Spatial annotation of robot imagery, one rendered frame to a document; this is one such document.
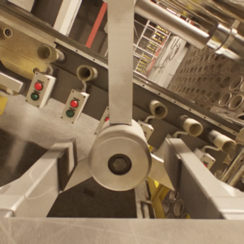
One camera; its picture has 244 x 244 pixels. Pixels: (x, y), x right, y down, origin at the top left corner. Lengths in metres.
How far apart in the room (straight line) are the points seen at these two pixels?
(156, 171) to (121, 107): 0.07
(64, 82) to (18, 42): 0.29
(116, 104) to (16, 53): 0.94
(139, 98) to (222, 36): 0.57
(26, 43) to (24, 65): 0.11
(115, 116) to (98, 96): 0.75
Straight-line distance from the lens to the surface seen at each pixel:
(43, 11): 1.18
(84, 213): 1.37
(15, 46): 1.07
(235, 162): 1.21
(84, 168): 0.18
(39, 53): 0.82
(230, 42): 1.20
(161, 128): 0.95
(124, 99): 0.15
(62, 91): 0.94
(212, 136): 0.98
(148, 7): 1.14
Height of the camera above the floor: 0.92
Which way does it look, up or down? 13 degrees down
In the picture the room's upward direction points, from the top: 28 degrees clockwise
